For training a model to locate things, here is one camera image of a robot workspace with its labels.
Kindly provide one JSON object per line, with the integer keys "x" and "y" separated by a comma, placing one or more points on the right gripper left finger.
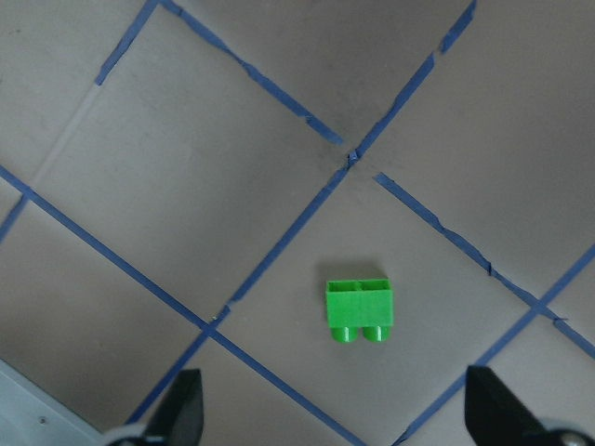
{"x": 180, "y": 414}

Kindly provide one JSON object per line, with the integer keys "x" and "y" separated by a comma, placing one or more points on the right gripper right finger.
{"x": 493, "y": 414}

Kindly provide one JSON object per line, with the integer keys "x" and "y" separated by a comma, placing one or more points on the green toy block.
{"x": 359, "y": 306}

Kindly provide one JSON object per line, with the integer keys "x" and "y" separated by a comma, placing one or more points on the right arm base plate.
{"x": 29, "y": 416}

